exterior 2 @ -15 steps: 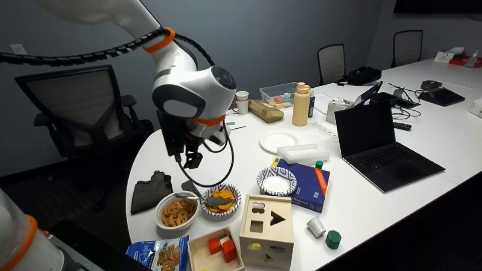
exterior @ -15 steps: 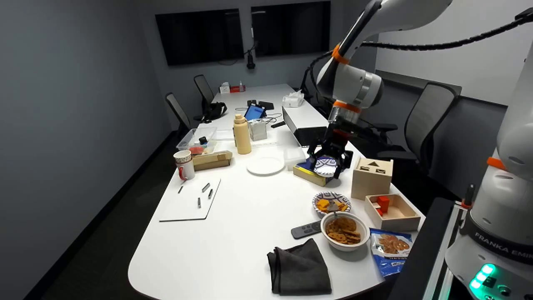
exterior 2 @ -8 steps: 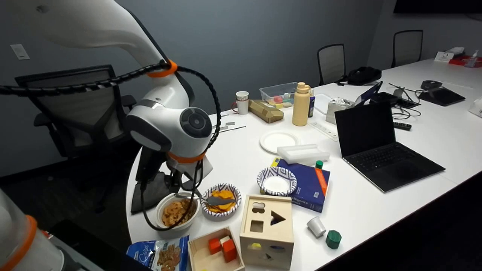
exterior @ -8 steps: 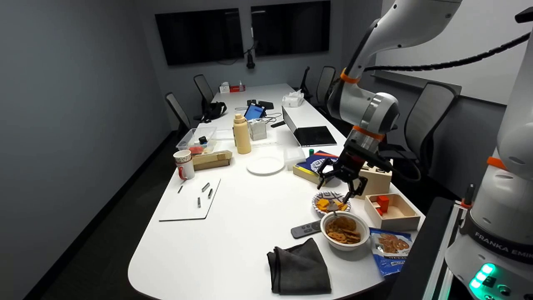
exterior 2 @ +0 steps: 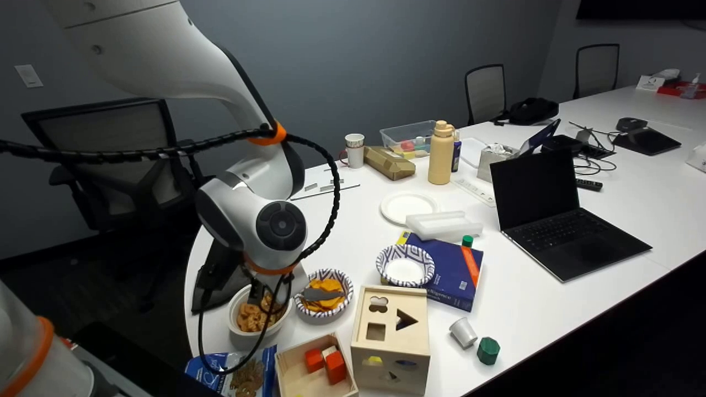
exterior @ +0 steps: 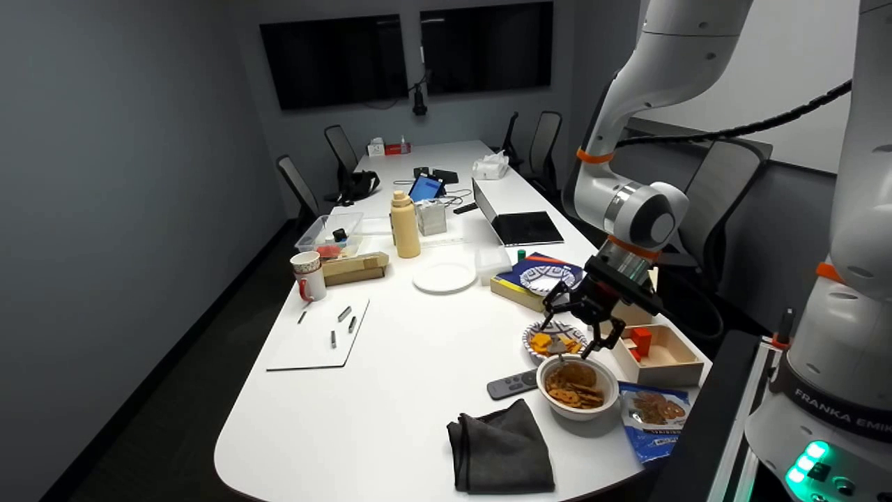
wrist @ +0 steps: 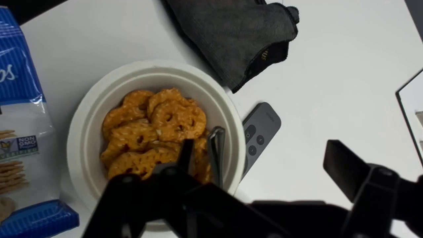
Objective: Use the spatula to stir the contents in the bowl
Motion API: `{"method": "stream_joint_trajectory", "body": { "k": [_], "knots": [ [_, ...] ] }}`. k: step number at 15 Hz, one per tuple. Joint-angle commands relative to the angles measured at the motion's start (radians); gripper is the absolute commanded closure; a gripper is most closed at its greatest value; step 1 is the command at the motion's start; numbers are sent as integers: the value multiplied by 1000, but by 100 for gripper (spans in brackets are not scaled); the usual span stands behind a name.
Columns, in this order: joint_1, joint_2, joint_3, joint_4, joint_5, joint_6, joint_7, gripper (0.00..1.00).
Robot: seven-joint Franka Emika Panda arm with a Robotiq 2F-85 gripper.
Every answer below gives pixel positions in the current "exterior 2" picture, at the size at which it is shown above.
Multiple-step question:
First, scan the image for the heap of brown snacks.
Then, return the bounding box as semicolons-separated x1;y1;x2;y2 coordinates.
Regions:
237;293;287;333

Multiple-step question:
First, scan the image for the white paper plate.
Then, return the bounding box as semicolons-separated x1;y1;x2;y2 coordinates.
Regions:
379;191;440;226

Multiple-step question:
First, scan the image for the red tray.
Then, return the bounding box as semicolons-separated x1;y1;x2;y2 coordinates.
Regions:
656;81;706;100

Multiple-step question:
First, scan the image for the black cable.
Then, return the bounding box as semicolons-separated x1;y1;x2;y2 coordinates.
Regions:
568;121;621;176

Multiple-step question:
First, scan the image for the white bowl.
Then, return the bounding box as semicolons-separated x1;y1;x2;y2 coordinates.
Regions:
228;284;293;337

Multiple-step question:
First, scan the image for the silver tissue box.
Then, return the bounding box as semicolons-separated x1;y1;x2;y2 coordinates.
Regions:
477;143;520;183

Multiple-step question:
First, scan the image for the wooden tray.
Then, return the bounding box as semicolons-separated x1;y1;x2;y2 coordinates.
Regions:
274;332;360;397

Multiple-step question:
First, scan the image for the white mug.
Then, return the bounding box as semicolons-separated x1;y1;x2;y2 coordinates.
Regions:
340;133;366;169

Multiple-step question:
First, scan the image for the patterned paper bowl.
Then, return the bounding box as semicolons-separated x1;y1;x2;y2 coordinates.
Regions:
293;269;355;321
376;244;436;289

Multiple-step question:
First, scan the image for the green octagonal block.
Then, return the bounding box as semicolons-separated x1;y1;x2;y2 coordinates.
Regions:
477;336;501;366

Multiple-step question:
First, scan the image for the thin black stick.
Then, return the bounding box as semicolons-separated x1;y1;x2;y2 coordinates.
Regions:
290;183;361;201

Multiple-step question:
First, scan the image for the brown cardboard box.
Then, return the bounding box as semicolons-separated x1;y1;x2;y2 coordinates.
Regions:
362;146;416;181

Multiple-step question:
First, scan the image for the blue snack bag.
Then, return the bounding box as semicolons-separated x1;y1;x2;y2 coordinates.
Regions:
185;345;278;397

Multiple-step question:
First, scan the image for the black bag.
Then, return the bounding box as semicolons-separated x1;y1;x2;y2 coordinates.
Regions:
493;97;560;126

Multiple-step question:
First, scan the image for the black tablet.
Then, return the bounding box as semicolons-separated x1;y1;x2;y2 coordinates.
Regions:
612;127;682;157

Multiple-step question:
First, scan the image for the black box device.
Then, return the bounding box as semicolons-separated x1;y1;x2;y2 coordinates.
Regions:
540;135;585;155

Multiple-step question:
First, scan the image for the heap of orange chips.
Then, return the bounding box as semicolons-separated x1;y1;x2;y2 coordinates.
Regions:
302;278;346;313

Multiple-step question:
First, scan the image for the white power strip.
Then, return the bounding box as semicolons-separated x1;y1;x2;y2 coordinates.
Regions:
453;177;498;208

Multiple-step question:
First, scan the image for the blue laptop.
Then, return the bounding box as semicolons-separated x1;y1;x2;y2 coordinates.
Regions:
518;118;562;158

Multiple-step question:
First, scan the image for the clear plastic container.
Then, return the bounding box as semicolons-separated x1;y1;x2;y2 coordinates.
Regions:
379;120;437;159

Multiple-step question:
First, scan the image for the white plastic tray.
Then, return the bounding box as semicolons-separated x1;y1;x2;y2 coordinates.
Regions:
405;211;484;244

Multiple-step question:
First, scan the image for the wooden shape sorter box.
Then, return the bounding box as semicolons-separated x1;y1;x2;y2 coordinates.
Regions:
350;285;431;396

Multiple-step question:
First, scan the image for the grey spatula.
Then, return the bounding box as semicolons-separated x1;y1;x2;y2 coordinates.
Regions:
301;287;346;302

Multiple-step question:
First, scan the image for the small white cup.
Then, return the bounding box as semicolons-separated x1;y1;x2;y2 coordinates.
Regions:
449;317;479;350

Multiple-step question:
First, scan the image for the beige water bottle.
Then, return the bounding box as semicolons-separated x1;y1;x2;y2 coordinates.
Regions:
427;120;457;186

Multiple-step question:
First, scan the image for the blue book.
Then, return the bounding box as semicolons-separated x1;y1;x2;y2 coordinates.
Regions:
395;231;485;313

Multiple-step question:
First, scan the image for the wall switch plate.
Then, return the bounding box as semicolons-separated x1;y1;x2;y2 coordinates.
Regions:
14;64;44;89

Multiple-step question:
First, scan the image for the clear pump bottle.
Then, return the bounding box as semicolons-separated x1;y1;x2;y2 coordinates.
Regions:
681;73;702;100

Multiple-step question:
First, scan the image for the black laptop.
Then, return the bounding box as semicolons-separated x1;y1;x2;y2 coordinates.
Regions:
489;148;653;283

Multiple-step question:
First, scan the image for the office chair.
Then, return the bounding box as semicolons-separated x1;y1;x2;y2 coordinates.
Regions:
464;63;507;127
573;43;621;100
20;98;213;312

